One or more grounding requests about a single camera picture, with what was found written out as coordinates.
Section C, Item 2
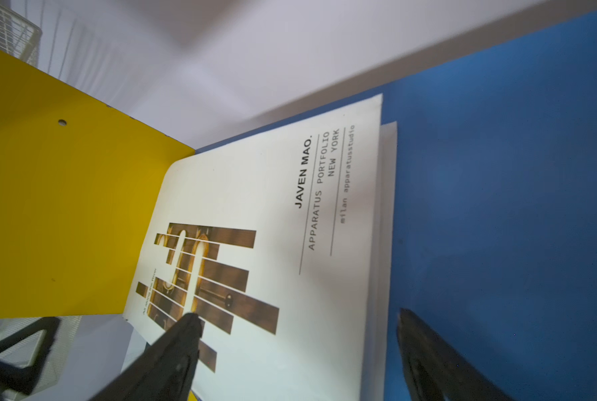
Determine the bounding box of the white wire basket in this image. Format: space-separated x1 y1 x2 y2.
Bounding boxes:
0 4 42 67

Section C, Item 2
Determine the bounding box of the white Javen Mao portfolio book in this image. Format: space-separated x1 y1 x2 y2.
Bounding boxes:
123 95 396 400

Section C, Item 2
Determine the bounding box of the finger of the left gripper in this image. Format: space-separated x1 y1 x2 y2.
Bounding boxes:
0 317 61 395

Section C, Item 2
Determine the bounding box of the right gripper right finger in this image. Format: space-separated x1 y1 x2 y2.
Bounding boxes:
396 309 511 401

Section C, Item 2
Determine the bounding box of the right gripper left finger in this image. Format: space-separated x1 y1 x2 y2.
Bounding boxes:
93 313 203 400

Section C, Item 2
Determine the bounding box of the yellow pink blue bookshelf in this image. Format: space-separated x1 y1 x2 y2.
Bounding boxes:
0 11 597 400

